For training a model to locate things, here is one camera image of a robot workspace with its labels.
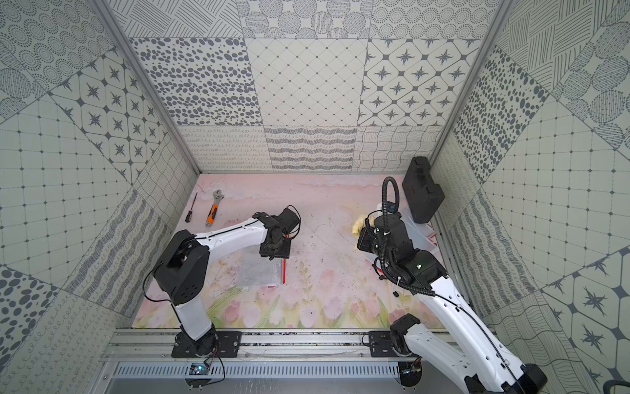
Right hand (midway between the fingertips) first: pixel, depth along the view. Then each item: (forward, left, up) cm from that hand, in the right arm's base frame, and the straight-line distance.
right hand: (362, 233), depth 73 cm
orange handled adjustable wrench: (+32, +62, -20) cm, 72 cm away
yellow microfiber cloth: (0, +1, +5) cm, 5 cm away
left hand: (+1, +25, -18) cm, 31 cm away
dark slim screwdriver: (+21, +71, -20) cm, 77 cm away
